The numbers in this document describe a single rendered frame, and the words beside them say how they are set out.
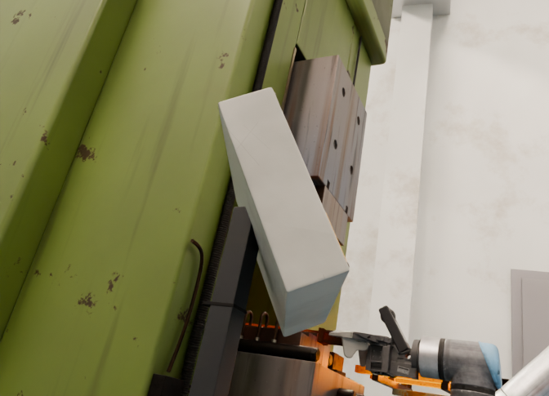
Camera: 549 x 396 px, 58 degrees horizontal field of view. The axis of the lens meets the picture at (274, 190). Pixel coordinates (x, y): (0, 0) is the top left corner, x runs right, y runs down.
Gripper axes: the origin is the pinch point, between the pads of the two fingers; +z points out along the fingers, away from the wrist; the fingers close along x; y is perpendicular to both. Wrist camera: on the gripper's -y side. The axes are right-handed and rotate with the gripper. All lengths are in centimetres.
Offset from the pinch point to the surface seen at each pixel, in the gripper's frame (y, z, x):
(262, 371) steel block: 12.0, 10.9, -16.0
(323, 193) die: -33.9, 4.8, -12.5
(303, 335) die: 2.5, 4.6, -11.1
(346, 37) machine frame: -117, 19, 17
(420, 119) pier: -246, 45, 263
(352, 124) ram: -64, 5, 1
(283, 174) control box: -7, -16, -72
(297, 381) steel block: 13.1, 2.1, -16.0
